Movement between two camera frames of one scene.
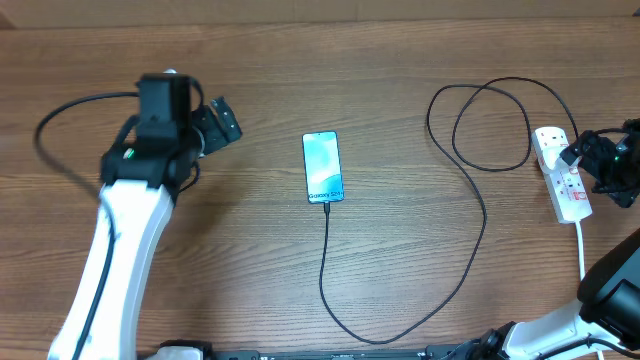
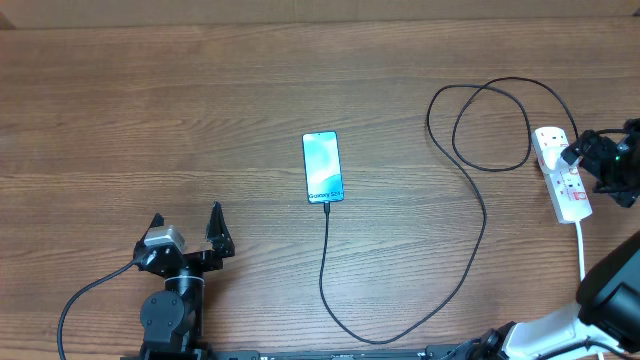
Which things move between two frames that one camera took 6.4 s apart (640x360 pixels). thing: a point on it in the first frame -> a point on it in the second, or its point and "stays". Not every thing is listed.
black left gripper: (216, 138) -> (220, 246)
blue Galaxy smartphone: (323, 167) stays
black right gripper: (598, 147) stays
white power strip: (568, 184) stays
